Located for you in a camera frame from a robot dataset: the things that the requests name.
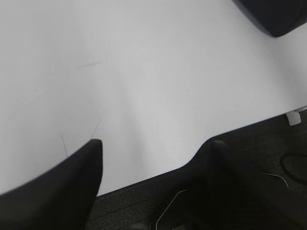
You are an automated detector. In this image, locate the white table leg bracket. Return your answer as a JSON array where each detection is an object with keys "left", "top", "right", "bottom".
[{"left": 286, "top": 106, "right": 307, "bottom": 126}]

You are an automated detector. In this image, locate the thin white floor wire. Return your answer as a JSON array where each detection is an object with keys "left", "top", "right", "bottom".
[{"left": 154, "top": 172, "right": 290, "bottom": 230}]

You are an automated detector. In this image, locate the black floor cable loop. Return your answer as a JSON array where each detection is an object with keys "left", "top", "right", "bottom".
[{"left": 280, "top": 153, "right": 307, "bottom": 182}]

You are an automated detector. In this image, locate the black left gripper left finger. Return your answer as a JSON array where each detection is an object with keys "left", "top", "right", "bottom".
[{"left": 0, "top": 139, "right": 103, "bottom": 230}]

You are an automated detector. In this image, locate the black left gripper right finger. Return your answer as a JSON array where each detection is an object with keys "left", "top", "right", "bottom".
[{"left": 207, "top": 140, "right": 307, "bottom": 230}]

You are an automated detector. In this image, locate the navy blue lunch bag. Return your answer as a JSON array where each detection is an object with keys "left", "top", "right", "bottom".
[{"left": 234, "top": 0, "right": 307, "bottom": 37}]

